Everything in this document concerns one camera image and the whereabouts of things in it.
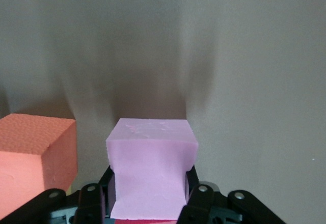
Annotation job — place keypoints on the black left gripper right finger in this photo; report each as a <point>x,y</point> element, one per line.
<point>201,203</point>

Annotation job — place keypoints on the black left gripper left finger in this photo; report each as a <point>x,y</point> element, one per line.
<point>89,203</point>

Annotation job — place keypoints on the pink foam cube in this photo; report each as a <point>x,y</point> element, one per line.
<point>150,163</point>

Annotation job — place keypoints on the orange foam cube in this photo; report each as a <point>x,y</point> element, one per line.
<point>30,152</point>

